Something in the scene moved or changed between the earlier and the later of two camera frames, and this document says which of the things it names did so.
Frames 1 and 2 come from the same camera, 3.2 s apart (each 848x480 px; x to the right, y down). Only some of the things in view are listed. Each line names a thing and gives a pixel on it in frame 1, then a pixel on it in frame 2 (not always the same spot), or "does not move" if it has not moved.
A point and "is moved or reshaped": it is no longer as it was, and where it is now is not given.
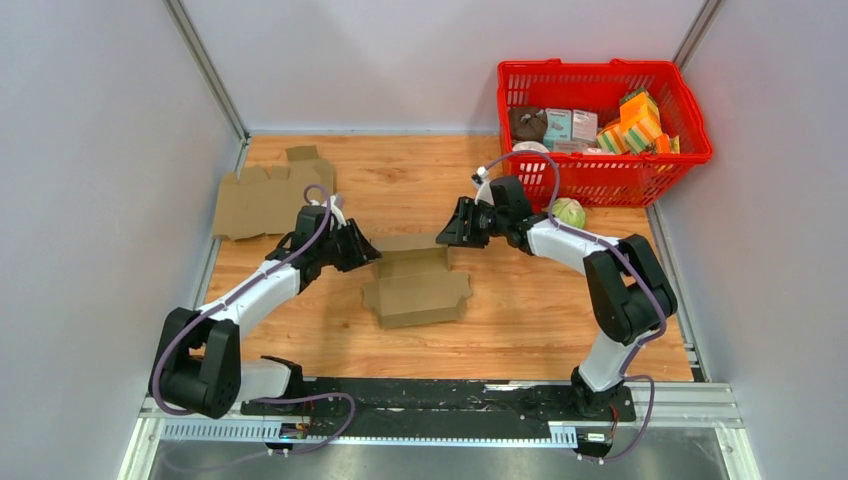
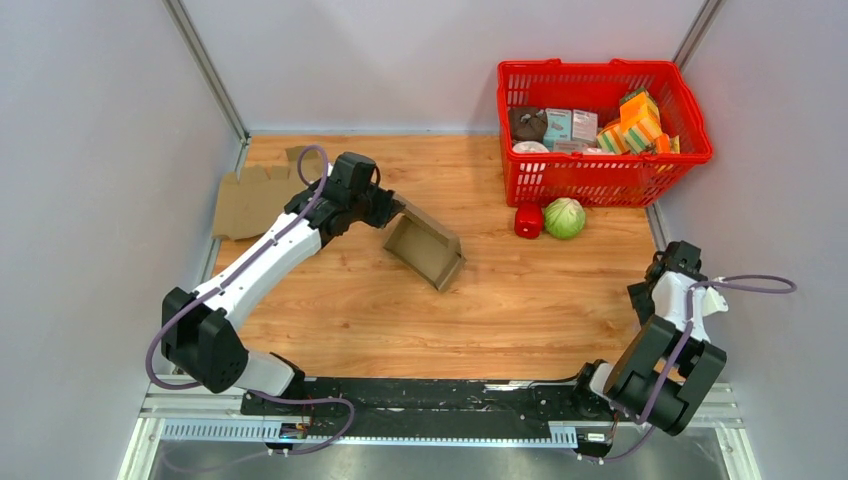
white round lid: (530, 146) does not move
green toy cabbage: (570, 211) does not move
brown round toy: (528, 124) does not move
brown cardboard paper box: (414, 283) is moved or reshaped
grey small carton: (584, 126) does not move
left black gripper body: (334, 247) -> (375, 207)
